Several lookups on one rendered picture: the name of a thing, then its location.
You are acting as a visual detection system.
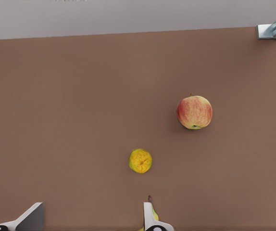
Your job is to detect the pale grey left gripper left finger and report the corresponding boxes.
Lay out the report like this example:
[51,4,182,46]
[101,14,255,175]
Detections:
[0,202,45,231]

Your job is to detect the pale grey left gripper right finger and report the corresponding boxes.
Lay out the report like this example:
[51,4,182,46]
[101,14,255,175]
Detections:
[143,202,175,231]

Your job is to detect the yellow green pear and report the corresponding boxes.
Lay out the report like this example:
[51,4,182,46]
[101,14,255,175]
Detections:
[138,195,160,231]

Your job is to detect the small yellow orange fruit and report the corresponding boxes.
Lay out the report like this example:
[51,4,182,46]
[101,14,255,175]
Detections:
[128,148,153,174]

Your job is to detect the red yellow apple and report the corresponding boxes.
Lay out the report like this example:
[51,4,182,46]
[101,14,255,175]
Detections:
[176,93,213,130]

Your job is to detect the silver frame post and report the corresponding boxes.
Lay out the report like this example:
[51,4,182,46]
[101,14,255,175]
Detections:
[256,9,276,40]

